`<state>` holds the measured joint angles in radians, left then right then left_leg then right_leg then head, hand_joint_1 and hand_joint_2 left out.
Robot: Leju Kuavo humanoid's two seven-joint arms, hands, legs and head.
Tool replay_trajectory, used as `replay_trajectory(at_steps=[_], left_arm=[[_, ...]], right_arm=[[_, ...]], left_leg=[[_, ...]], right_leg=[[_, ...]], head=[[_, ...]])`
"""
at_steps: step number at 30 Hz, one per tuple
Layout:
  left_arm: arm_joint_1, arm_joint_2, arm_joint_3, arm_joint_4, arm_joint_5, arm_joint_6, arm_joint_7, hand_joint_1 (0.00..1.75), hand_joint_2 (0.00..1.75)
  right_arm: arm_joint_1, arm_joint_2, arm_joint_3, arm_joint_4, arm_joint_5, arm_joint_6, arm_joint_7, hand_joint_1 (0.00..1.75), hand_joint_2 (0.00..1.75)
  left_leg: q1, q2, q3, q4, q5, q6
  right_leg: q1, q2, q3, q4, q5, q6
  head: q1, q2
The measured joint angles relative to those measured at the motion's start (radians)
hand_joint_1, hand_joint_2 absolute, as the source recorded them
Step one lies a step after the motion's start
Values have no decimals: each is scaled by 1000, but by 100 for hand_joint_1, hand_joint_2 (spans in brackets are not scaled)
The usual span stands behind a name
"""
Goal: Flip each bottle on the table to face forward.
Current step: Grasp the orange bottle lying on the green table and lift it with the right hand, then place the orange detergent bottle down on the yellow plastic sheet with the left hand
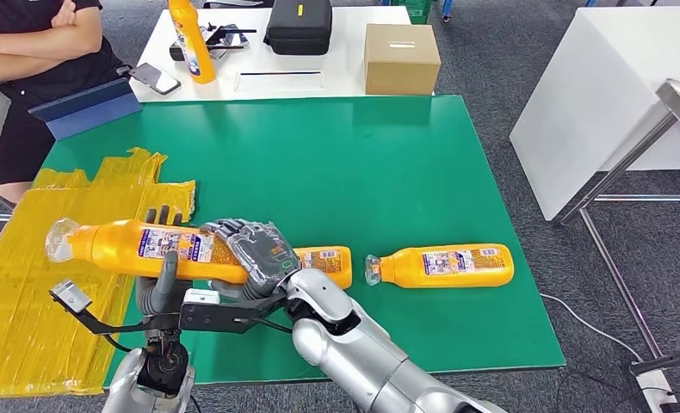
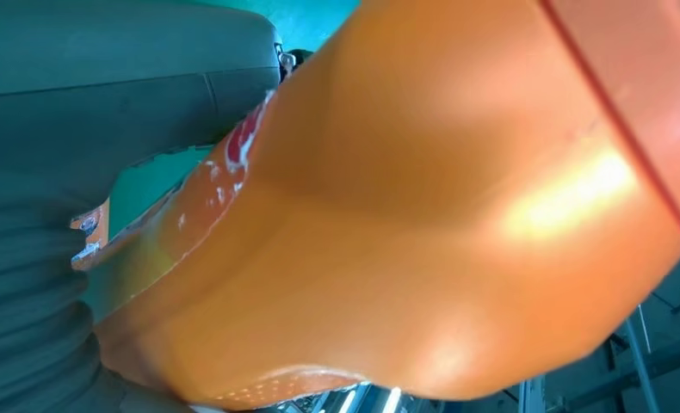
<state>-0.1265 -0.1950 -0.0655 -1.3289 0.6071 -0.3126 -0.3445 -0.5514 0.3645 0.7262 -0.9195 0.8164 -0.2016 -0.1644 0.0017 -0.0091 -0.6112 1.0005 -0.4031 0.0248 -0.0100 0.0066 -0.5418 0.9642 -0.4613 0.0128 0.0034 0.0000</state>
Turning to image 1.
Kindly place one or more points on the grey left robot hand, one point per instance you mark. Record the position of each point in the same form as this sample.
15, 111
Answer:
166, 285

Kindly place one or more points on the person's right hand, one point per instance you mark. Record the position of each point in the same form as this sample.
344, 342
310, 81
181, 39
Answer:
63, 12

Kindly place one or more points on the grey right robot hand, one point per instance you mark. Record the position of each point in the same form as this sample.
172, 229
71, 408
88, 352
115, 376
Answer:
260, 251

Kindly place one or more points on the orange detergent bottle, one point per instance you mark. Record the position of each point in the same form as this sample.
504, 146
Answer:
194, 51
448, 276
328, 265
117, 245

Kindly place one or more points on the person's right forearm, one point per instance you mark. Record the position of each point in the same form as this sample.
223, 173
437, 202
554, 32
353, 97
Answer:
20, 68

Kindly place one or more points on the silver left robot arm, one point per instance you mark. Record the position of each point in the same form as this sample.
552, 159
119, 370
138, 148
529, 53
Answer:
117, 387

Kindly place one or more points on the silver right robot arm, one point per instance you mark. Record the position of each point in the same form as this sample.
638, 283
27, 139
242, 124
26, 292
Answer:
351, 353

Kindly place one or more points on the person's left forearm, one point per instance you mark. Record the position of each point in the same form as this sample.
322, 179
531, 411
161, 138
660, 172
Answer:
43, 40

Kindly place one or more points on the person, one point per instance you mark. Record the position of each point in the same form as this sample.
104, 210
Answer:
60, 80

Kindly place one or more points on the blue tablet cover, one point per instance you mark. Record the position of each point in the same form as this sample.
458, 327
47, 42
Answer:
89, 111

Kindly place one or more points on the black smartphone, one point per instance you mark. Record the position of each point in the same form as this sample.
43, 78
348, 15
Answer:
156, 78

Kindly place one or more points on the small black box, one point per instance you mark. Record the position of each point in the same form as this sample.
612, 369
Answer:
178, 52

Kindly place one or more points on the yellow tape sheet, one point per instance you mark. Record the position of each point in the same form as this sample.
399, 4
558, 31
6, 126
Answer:
20, 319

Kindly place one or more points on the black rod tool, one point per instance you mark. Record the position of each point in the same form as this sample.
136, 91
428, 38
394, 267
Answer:
237, 31
226, 48

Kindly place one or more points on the white table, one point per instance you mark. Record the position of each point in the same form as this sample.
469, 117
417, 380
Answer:
340, 68

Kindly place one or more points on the black carrying case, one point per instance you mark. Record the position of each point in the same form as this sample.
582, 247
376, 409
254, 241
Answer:
297, 28

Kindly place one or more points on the brown cardboard box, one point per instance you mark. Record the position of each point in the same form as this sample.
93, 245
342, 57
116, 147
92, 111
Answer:
403, 62

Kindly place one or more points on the green plastic crate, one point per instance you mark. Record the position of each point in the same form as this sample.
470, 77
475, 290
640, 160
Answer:
414, 10

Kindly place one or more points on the white panel desk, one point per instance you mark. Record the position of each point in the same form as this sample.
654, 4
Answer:
602, 85

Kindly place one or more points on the white power strip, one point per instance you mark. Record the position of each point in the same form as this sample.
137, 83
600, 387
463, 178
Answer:
653, 387

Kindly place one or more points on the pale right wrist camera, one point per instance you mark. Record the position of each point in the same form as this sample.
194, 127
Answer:
202, 296

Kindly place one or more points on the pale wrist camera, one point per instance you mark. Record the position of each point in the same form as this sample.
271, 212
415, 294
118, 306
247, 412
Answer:
202, 296
69, 296

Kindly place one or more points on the black left camera bracket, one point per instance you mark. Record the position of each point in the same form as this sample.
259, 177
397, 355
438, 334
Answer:
152, 325

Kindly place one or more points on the black camera bracket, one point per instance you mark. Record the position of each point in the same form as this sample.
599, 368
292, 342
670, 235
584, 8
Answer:
152, 325
214, 319

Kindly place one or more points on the black right camera bracket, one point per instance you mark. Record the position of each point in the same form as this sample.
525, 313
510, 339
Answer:
214, 319

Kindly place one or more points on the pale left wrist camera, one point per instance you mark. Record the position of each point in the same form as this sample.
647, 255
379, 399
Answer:
69, 296

